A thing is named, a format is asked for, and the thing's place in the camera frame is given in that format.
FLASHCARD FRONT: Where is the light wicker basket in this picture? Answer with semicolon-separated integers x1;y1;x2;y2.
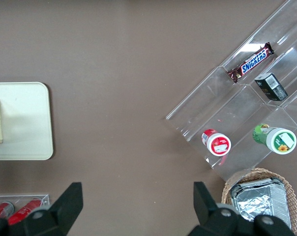
220;167;297;235

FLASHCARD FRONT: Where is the green yogurt cup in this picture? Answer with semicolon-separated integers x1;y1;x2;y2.
252;123;297;155

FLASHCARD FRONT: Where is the aluminium foil container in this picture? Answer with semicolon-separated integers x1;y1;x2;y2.
228;177;293;231

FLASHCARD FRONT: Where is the red yogurt cup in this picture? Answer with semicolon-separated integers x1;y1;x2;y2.
201;128;232;157

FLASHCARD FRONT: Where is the clear acrylic bottle rack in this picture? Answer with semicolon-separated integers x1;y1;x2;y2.
0;193;51;216

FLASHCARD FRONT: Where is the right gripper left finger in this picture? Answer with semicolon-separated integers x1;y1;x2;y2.
0;181;84;236

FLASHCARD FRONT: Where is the cream plastic tray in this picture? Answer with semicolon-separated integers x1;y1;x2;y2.
0;81;54;161

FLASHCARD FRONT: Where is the clear acrylic stepped shelf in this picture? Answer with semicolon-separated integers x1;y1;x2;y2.
165;0;297;182

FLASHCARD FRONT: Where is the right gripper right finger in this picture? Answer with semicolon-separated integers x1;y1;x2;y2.
187;181;297;236

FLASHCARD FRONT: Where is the small black carton box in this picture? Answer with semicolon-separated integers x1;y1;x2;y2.
254;72;289;102

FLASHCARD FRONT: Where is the snickers chocolate bar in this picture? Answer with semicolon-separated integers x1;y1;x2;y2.
227;42;275;83

